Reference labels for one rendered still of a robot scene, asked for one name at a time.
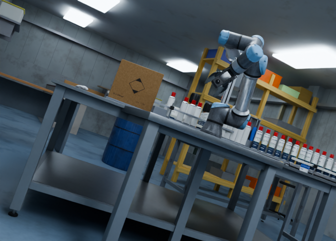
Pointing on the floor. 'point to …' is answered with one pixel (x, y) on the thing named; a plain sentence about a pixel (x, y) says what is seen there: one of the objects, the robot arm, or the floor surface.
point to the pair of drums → (121, 144)
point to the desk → (36, 104)
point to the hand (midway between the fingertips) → (209, 89)
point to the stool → (283, 197)
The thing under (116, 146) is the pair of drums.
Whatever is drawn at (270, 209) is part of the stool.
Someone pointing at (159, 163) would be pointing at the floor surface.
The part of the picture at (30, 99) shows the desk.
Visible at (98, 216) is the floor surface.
